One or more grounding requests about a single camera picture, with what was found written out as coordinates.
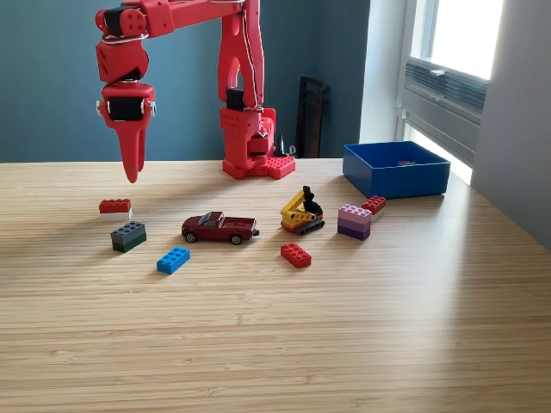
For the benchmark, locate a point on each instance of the black table clamp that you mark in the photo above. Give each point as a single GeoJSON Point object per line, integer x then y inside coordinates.
{"type": "Point", "coordinates": [280, 146]}

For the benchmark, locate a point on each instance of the small red on white bricks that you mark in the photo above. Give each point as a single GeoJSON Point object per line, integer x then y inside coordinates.
{"type": "Point", "coordinates": [375, 204]}

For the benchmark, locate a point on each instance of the grey on dark green bricks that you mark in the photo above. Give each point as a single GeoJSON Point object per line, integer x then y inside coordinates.
{"type": "Point", "coordinates": [127, 236]}

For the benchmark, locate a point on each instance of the pink and purple brick stack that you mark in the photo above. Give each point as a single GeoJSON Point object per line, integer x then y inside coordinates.
{"type": "Point", "coordinates": [354, 223]}

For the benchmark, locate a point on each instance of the small yellow toy digger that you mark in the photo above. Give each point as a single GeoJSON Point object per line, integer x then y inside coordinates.
{"type": "Point", "coordinates": [297, 217]}

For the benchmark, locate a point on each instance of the black folding rack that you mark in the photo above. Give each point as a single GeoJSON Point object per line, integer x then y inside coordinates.
{"type": "Point", "coordinates": [310, 120]}

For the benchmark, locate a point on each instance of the red on white brick stack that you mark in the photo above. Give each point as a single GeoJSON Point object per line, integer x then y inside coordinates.
{"type": "Point", "coordinates": [114, 206]}

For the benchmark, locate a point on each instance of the blue plastic bin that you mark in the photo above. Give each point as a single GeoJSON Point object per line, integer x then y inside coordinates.
{"type": "Point", "coordinates": [396, 185]}

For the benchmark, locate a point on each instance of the grey pleated window blind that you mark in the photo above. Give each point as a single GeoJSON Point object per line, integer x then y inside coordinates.
{"type": "Point", "coordinates": [460, 94]}

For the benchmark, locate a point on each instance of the dark red toy pickup truck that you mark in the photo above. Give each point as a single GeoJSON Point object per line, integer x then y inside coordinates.
{"type": "Point", "coordinates": [224, 228]}

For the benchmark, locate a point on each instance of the white window frame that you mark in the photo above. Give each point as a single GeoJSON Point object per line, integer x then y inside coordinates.
{"type": "Point", "coordinates": [462, 144]}

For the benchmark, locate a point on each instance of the light blue brick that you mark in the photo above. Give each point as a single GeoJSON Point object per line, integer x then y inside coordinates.
{"type": "Point", "coordinates": [172, 260]}

